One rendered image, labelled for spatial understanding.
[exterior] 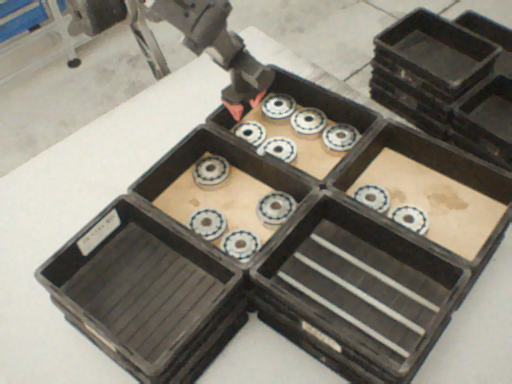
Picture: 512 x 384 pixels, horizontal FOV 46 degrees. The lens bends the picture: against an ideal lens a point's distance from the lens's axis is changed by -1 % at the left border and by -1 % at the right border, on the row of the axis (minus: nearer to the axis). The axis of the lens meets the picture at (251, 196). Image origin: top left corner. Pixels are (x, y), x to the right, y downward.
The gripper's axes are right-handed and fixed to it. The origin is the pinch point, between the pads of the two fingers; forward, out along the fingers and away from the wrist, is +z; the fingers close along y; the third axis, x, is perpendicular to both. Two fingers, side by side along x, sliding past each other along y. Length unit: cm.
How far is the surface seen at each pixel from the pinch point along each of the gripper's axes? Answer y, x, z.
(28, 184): -51, 48, 25
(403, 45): 100, 15, 47
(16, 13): 8, 175, 53
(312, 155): 7.9, -17.3, 11.7
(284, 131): 9.4, -5.1, 11.8
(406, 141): 24.5, -35.9, 6.0
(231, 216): -21.8, -15.8, 11.4
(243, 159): -9.0, -7.8, 6.0
